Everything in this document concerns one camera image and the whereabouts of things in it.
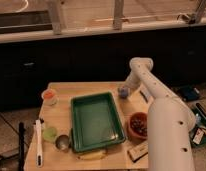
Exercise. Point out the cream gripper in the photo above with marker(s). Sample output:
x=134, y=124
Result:
x=132, y=85

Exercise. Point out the blue sponge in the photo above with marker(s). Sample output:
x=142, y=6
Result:
x=123, y=92

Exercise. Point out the green plastic tray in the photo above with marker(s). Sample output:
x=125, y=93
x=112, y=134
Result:
x=95, y=122

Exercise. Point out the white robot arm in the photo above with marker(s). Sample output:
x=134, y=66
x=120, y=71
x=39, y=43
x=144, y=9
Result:
x=169, y=121

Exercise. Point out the orange bowl with beads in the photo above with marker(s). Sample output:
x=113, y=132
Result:
x=137, y=125

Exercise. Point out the wooden block eraser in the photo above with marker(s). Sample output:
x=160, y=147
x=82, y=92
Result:
x=137, y=152

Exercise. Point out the yellow banana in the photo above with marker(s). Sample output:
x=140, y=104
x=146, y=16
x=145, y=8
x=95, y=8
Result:
x=95, y=155

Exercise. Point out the green bin with items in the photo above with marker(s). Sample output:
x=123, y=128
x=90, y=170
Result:
x=198, y=134

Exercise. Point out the jar with orange lid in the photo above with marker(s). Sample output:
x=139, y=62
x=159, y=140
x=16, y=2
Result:
x=49, y=97

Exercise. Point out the small metal cup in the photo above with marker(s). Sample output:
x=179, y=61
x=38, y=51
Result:
x=62, y=143

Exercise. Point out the light green cup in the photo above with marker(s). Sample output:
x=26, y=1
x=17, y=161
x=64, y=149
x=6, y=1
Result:
x=49, y=134

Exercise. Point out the black pole stand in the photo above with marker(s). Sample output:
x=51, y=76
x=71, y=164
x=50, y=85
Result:
x=21, y=147

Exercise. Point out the white long-handled brush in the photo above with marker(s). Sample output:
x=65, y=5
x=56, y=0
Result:
x=39, y=143

